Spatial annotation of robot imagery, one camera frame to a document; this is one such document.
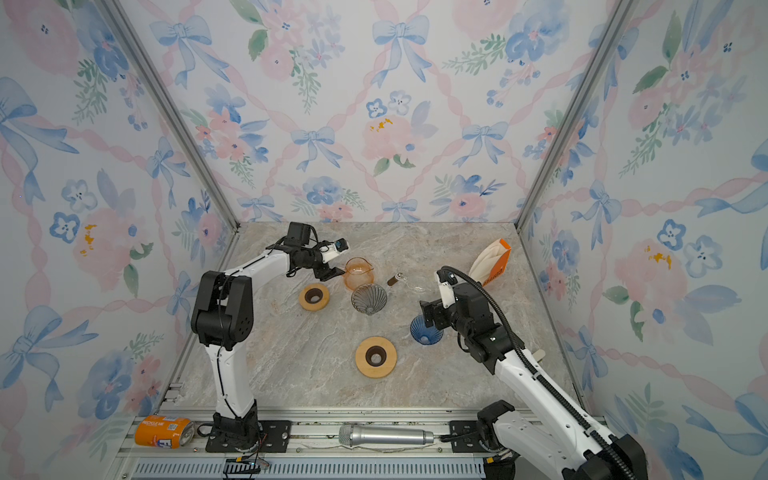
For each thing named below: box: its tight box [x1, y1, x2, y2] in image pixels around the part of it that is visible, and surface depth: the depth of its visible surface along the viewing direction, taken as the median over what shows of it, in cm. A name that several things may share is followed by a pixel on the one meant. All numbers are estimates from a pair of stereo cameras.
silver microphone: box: [338, 424, 435, 447], surface depth 73 cm
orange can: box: [134, 415, 195, 449], surface depth 72 cm
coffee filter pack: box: [468, 238, 512, 287], surface depth 102 cm
